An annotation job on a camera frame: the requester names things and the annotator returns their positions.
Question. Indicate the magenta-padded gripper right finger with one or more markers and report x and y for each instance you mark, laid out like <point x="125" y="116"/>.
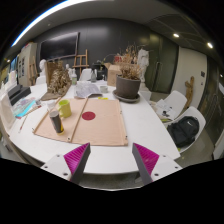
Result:
<point x="146" y="159"/>

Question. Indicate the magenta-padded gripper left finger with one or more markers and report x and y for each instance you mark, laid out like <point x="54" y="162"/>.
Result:
<point x="77" y="158"/>

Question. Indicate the clear bottle with dark label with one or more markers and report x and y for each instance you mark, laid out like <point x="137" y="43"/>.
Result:
<point x="56" y="121"/>

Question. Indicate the light wooden drawing board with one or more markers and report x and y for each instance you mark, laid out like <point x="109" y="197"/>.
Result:
<point x="100" y="130"/>

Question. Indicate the flat round red coaster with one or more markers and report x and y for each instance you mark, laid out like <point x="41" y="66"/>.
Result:
<point x="88" y="115"/>

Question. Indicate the black backpack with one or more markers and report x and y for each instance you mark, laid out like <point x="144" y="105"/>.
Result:
<point x="183" y="131"/>

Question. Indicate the yellow-green mug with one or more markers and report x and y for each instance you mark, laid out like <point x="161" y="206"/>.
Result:
<point x="65" y="109"/>

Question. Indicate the loose white papers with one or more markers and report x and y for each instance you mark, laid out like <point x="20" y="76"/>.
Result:
<point x="164" y="108"/>

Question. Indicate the grey plant saucer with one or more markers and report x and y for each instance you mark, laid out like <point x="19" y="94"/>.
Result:
<point x="126" y="99"/>

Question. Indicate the thin pencil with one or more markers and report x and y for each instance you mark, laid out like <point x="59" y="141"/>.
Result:
<point x="22" y="124"/>

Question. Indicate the yellow paper slip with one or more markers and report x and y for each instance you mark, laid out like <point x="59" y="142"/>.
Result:
<point x="102" y="98"/>

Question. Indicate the white plastic chair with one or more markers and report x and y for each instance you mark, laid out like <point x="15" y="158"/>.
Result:
<point x="196" y="113"/>
<point x="85" y="75"/>
<point x="40" y="80"/>
<point x="176" y="99"/>

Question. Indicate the colourful picture book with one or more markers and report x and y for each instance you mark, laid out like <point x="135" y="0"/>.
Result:
<point x="24" y="106"/>

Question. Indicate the small white cup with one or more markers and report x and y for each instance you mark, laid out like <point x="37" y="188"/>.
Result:
<point x="104" y="89"/>

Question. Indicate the dried plant in grey pot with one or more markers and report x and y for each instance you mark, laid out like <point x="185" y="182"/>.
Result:
<point x="127" y="86"/>

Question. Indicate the brown carved relief sculpture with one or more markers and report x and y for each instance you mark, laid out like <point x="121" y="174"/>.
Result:
<point x="58" y="81"/>

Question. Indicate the white glue bottle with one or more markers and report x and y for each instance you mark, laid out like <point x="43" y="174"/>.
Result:
<point x="74" y="78"/>

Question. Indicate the wooden figure sculpture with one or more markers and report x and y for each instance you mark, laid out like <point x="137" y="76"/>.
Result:
<point x="189" y="91"/>

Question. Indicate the white canvas panel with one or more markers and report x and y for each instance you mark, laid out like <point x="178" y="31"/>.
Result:
<point x="6" y="111"/>

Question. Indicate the black flat boxes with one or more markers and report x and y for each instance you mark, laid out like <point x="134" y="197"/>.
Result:
<point x="18" y="93"/>

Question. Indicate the cardboard box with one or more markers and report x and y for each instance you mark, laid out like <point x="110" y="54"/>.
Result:
<point x="112" y="75"/>

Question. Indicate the wooden easel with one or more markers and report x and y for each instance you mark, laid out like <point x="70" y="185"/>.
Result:
<point x="32" y="71"/>
<point x="81" y="63"/>

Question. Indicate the white plaster statue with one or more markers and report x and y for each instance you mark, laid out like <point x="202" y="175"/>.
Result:
<point x="143" y="63"/>

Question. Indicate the white plaster bust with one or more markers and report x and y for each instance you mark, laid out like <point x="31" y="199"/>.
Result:
<point x="42" y="66"/>

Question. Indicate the white cabinet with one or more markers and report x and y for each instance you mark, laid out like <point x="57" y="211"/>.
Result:
<point x="26" y="63"/>

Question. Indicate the ceiling strip light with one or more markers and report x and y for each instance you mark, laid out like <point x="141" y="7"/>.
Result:
<point x="43" y="16"/>

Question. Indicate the black wall screen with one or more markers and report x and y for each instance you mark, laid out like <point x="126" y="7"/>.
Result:
<point x="59" y="46"/>

